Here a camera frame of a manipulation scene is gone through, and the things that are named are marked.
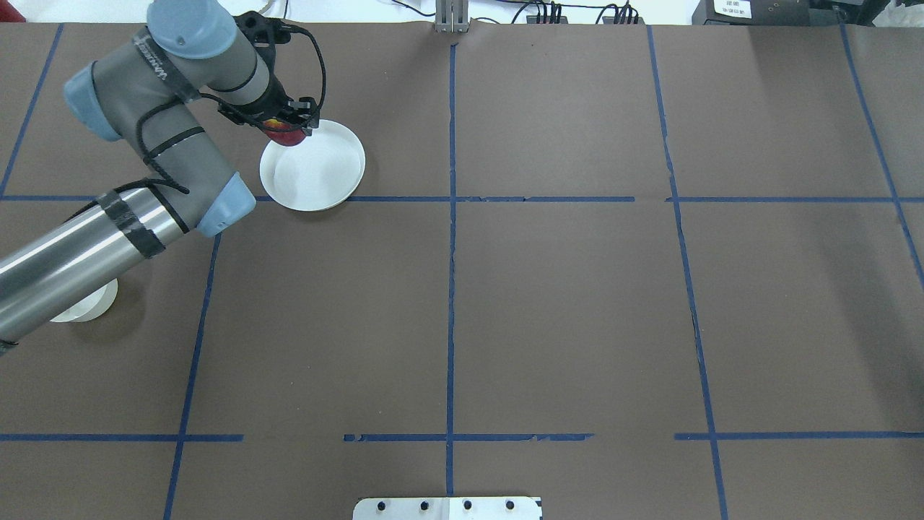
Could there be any red apple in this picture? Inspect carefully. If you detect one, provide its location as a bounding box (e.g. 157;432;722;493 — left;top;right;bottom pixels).
261;118;307;146

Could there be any white plate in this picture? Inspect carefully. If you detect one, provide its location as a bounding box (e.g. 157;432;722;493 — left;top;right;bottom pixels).
258;121;366;212

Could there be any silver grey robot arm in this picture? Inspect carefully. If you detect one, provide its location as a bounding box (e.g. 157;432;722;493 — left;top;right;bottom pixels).
1;1;326;352

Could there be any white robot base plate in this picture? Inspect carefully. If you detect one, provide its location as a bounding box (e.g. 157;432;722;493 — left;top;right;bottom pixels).
352;496;544;519

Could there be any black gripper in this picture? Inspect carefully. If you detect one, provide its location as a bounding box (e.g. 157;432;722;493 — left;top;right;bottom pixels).
238;87;319;138

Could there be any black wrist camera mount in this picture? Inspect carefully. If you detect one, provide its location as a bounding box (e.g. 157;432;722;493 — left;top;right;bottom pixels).
233;11;292;70

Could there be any aluminium frame post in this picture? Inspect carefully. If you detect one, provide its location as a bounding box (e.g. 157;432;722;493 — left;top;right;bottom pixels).
433;0;471;34

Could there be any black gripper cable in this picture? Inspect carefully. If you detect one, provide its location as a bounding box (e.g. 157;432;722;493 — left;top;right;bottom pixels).
278;22;328;116

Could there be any white bowl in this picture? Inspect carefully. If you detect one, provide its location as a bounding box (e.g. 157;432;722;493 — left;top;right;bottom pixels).
51;279;118;323

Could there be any blue tape line lengthwise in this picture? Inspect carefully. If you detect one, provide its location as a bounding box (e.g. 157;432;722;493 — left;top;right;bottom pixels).
445;43;458;497

